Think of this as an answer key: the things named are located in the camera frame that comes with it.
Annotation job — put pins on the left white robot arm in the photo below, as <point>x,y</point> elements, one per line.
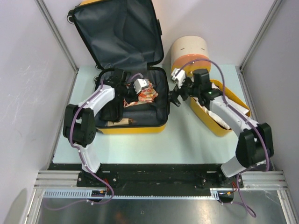
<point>80,120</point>

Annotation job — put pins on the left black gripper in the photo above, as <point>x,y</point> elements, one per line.
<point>135,96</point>

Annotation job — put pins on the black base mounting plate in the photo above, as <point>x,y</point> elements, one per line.
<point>113,175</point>

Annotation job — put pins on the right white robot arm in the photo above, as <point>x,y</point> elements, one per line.
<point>254,144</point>

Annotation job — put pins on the black pouch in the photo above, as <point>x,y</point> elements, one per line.
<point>113,110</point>

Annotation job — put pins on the yellow Pikachu suitcase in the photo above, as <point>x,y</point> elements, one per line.
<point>126,35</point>

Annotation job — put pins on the orange floral patterned cloth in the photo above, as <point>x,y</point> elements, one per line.
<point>146,96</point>

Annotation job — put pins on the white round drawer cabinet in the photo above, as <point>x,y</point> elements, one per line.
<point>188,48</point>

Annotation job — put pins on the beige tube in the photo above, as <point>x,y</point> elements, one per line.
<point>122,122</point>

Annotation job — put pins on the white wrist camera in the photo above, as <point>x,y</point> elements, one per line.
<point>178,76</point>
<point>140,84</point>

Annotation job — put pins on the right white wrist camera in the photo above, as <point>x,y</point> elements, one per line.
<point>178,76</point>

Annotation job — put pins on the aluminium frame rail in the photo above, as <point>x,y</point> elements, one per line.
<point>60,184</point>

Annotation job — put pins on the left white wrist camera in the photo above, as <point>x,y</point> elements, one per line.
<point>140,84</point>

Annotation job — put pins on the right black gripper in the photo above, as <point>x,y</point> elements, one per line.
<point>174,94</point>

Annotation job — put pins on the yellow plastic basket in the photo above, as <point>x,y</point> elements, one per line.
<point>210,116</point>

